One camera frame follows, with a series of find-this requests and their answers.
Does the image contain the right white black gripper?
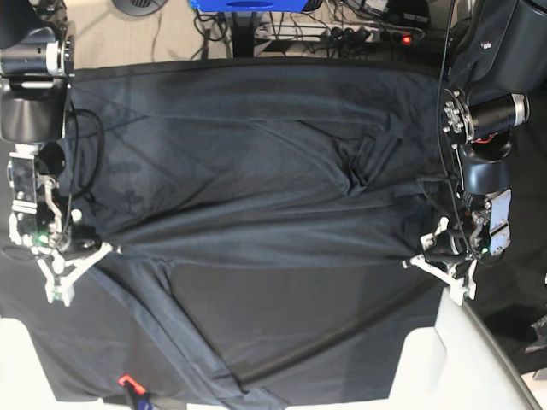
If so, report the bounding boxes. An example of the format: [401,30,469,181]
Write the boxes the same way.
[9,209,121,306]

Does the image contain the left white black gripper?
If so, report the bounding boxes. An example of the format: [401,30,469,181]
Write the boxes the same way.
[402,216,478,306]

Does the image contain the dark grey T-shirt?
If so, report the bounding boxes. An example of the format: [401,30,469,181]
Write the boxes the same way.
[55,63,454,410]

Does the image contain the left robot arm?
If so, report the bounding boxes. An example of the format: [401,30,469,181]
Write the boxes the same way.
[403,1,546,304]

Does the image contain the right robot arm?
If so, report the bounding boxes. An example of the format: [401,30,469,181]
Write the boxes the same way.
[1,1,116,306]

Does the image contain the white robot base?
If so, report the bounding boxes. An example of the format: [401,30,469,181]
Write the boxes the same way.
[388,290,541,409]
[1,318,105,410]

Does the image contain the black table cloth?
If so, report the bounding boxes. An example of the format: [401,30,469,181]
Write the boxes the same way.
[0,59,547,405]

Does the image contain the red blue clamp bottom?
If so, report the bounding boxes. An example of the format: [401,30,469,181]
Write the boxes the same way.
[118,374,154,410]

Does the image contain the round grey floor fan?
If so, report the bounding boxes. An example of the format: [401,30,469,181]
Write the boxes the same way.
[111,0,167,17]

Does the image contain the white power strip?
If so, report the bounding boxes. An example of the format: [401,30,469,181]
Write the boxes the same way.
[255,21,426,45]

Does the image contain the blue box on stand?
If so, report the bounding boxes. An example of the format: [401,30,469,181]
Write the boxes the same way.
[189,0,322,13]

